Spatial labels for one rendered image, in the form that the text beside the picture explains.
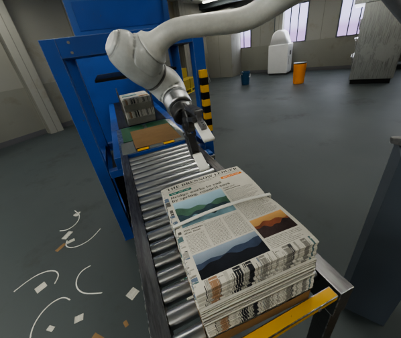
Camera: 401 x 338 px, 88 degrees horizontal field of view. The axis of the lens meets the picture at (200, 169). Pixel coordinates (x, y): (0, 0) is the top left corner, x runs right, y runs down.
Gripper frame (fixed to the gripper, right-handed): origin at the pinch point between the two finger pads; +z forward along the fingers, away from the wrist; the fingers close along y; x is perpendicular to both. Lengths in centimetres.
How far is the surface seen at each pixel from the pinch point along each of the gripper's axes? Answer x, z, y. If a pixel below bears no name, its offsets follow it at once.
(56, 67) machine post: 45, -103, 23
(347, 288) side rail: -24, 45, 17
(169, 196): 12.5, 2.8, 12.6
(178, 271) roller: 16.7, 21.4, 29.3
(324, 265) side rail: -25.0, 38.0, 20.4
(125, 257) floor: 51, -22, 141
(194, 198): 5.8, 7.1, 10.2
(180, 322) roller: 20.5, 34.0, 23.8
